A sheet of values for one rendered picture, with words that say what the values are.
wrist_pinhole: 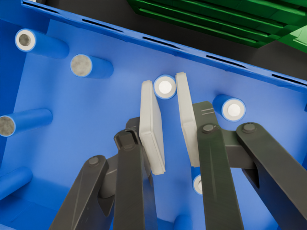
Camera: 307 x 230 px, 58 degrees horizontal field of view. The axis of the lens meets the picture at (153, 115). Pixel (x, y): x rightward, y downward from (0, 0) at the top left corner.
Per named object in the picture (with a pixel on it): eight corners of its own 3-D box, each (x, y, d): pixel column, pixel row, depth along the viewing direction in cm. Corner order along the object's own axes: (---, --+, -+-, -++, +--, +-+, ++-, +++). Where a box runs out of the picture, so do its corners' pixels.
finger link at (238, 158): (201, 154, 13) (267, 142, 12) (191, 103, 17) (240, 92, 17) (206, 178, 14) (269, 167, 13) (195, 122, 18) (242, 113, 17)
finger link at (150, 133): (166, 174, 16) (153, 177, 16) (161, 113, 22) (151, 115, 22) (152, 132, 14) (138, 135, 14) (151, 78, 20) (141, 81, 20)
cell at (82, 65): (89, 80, 21) (111, 81, 28) (95, 57, 21) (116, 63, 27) (66, 73, 21) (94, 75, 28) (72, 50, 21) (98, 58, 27)
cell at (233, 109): (234, 97, 26) (250, 101, 20) (228, 115, 27) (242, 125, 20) (215, 91, 27) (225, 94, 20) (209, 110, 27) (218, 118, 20)
